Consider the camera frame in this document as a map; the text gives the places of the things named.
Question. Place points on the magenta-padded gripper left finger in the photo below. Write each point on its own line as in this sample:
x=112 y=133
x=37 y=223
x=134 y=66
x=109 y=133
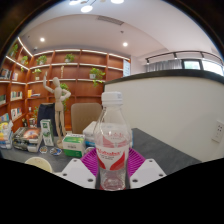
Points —
x=75 y=173

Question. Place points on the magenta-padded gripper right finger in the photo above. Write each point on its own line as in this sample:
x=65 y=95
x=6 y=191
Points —
x=148 y=173

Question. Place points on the clear water bottle red label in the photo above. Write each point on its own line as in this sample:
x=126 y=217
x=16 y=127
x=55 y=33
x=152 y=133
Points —
x=111 y=150

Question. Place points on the green and white box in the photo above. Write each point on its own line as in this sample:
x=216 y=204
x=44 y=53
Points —
x=73 y=146

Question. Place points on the small round badge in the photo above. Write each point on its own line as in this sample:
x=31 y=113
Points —
x=55 y=151
x=43 y=149

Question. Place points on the cream mug with red print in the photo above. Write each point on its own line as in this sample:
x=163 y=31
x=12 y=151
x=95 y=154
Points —
x=38 y=164

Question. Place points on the tall green and white carton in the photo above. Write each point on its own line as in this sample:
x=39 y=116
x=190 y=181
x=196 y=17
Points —
x=47 y=133

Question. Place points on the tan chair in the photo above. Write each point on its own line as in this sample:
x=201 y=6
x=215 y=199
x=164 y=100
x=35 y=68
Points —
x=85 y=116

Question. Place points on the stack of dark books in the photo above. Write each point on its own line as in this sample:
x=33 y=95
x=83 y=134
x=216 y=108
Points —
x=26 y=138

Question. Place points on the dark blue chair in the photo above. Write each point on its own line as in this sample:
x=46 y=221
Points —
x=45 y=115

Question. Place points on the wooden artist mannequin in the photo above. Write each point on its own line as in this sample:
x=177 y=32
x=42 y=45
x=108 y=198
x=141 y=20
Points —
x=58 y=96

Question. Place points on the stack of colourful books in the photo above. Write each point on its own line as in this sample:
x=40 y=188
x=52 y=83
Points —
x=6 y=135

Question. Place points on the wooden shelf unit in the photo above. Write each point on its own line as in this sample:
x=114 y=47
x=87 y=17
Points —
x=83 y=90

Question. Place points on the grey curtain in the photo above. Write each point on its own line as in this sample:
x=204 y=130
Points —
x=163 y=65

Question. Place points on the window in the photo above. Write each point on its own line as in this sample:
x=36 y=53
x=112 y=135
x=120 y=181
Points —
x=206 y=66

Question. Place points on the recessed ceiling light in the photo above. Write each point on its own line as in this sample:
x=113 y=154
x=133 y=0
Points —
x=125 y=44
x=42 y=39

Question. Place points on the ceiling air vent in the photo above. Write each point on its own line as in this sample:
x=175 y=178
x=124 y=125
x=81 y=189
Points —
x=110 y=20

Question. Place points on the ceiling lamp with round bulbs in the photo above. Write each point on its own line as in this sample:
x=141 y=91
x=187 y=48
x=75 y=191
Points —
x=86 y=7

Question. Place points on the white wall socket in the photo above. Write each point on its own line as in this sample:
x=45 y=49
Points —
x=218 y=131

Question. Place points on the white wall notice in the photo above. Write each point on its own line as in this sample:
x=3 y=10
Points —
x=126 y=68

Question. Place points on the black ceiling rail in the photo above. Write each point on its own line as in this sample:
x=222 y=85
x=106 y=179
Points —
x=186 y=53

